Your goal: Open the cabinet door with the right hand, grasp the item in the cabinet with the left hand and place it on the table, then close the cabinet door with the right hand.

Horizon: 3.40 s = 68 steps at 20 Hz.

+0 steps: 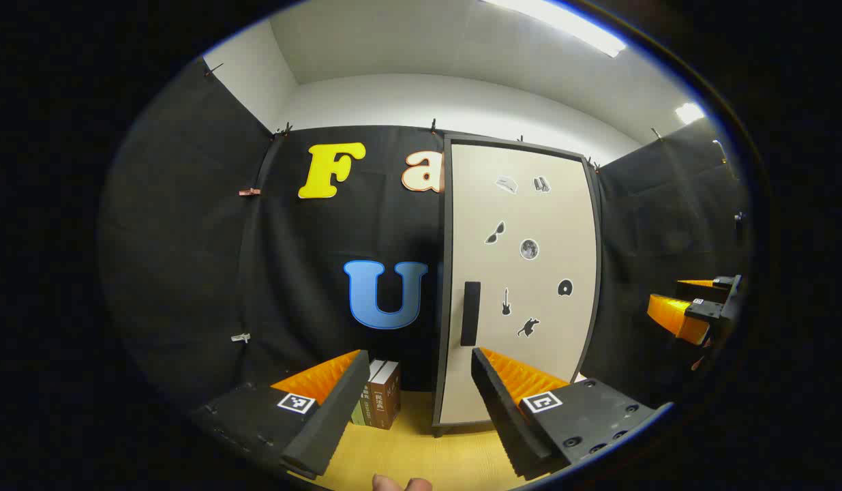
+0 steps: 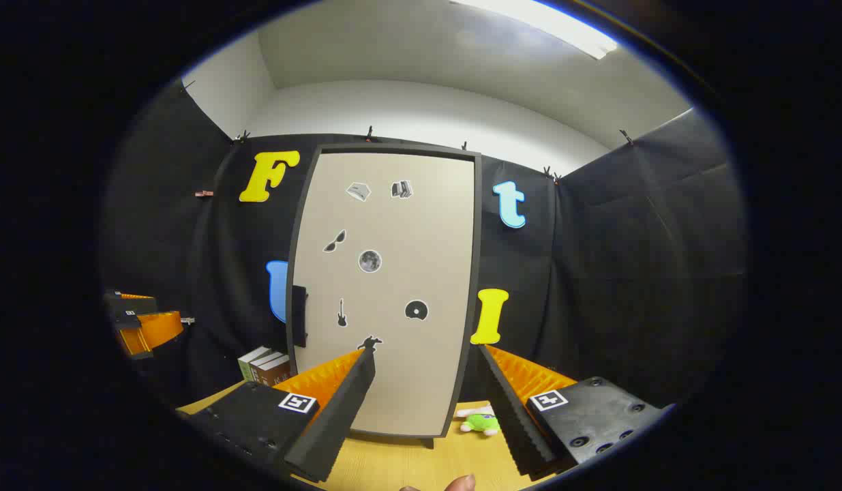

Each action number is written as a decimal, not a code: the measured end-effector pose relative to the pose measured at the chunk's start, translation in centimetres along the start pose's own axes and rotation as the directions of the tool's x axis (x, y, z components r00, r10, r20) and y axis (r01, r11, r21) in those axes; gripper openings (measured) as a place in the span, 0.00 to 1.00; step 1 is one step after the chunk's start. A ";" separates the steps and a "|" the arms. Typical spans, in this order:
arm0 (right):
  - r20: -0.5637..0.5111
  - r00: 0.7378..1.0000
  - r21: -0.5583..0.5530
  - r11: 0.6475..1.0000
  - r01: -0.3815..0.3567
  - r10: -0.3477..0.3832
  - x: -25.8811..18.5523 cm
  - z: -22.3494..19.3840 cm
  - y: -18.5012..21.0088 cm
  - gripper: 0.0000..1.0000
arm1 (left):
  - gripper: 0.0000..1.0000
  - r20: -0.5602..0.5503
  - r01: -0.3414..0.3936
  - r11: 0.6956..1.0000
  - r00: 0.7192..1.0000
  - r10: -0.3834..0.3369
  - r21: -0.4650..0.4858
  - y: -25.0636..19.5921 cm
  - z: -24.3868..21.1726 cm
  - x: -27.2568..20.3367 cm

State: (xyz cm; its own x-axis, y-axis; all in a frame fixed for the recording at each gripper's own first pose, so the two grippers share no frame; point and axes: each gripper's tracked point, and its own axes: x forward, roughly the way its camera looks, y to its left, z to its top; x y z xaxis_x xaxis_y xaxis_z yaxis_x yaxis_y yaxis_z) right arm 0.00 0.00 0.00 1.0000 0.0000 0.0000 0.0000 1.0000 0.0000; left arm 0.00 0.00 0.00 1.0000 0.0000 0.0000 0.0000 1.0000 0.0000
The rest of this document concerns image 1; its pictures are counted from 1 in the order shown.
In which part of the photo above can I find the beige cabinet door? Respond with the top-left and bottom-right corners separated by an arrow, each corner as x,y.
439,143 -> 597,426

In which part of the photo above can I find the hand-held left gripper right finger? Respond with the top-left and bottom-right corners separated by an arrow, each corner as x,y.
470,346 -> 659,481

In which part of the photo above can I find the black door handle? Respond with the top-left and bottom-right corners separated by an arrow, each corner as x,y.
460,281 -> 481,347

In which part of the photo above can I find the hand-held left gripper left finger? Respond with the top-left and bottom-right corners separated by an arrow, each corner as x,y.
189,349 -> 372,481

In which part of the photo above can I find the black backdrop cloth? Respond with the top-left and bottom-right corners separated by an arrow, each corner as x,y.
100,58 -> 752,437

